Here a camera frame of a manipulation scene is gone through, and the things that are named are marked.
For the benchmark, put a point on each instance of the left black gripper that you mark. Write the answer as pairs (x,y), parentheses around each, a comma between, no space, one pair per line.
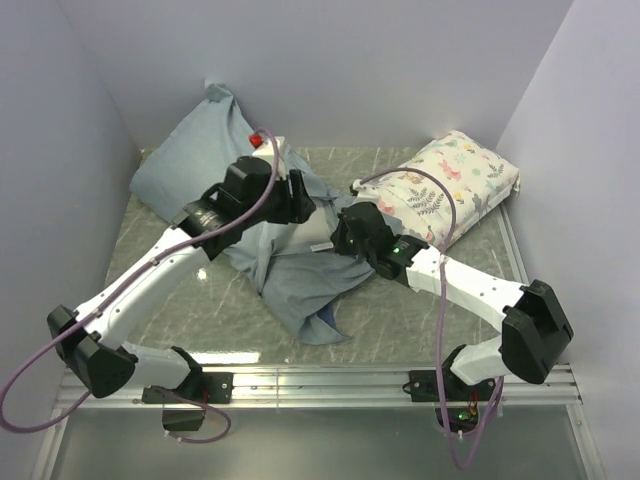
(297,209)

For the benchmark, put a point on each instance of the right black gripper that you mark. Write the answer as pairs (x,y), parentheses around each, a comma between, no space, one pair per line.
(338,237)

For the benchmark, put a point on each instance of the white pillow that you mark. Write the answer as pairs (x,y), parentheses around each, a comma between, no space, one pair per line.
(315,231)

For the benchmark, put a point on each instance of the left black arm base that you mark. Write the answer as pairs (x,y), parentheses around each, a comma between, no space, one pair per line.
(184,408)

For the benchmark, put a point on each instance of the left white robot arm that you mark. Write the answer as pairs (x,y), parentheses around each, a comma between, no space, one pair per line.
(95,343)

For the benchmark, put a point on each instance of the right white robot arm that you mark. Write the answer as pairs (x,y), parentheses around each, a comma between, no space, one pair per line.
(533,328)

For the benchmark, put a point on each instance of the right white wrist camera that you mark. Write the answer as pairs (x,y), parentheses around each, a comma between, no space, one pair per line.
(363,192)

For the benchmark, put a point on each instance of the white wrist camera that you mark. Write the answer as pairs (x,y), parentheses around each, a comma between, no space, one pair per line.
(264,149)
(363,192)

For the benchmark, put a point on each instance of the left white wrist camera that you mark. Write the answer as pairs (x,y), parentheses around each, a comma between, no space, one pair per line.
(264,149)

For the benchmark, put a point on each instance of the aluminium mounting rail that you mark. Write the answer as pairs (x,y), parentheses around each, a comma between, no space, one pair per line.
(341,411)

